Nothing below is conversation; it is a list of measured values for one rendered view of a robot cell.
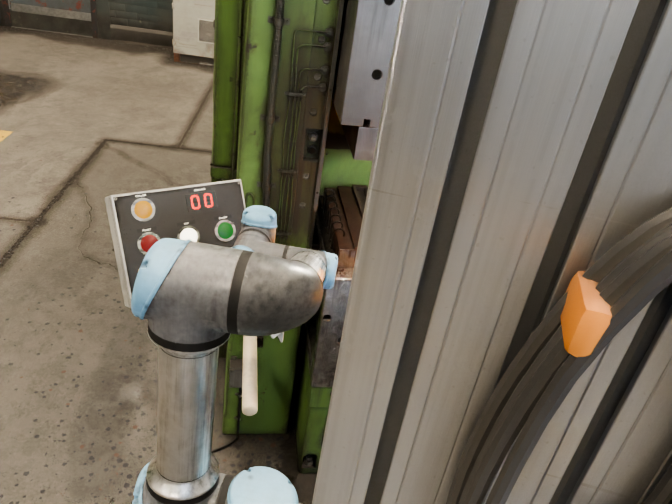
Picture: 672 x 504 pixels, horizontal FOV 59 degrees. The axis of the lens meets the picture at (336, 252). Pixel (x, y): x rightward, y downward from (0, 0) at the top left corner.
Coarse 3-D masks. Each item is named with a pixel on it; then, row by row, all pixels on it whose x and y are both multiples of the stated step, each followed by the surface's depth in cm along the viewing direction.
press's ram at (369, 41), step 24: (360, 0) 140; (384, 0) 142; (360, 24) 143; (384, 24) 144; (360, 48) 146; (384, 48) 147; (336, 72) 167; (360, 72) 150; (384, 72) 150; (336, 96) 165; (360, 96) 153; (360, 120) 156
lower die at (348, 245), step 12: (336, 192) 210; (348, 192) 209; (324, 204) 211; (348, 204) 201; (360, 204) 200; (336, 216) 195; (348, 216) 194; (360, 216) 195; (348, 228) 188; (360, 228) 188; (336, 240) 183; (348, 240) 182; (336, 252) 182; (348, 252) 178; (348, 264) 181
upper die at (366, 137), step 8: (344, 128) 179; (352, 128) 166; (360, 128) 158; (368, 128) 158; (376, 128) 158; (352, 136) 165; (360, 136) 159; (368, 136) 159; (376, 136) 159; (352, 144) 165; (360, 144) 160; (368, 144) 160; (352, 152) 164; (360, 152) 161; (368, 152) 162; (368, 160) 163
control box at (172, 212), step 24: (144, 192) 145; (168, 192) 148; (192, 192) 152; (216, 192) 155; (240, 192) 158; (120, 216) 142; (168, 216) 148; (192, 216) 152; (216, 216) 155; (240, 216) 158; (120, 240) 143; (216, 240) 155; (120, 264) 146
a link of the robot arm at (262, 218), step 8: (248, 208) 127; (256, 208) 127; (264, 208) 128; (248, 216) 124; (256, 216) 124; (264, 216) 124; (272, 216) 125; (248, 224) 124; (256, 224) 124; (264, 224) 124; (272, 224) 125; (240, 232) 124; (264, 232) 124; (272, 232) 127; (272, 240) 126
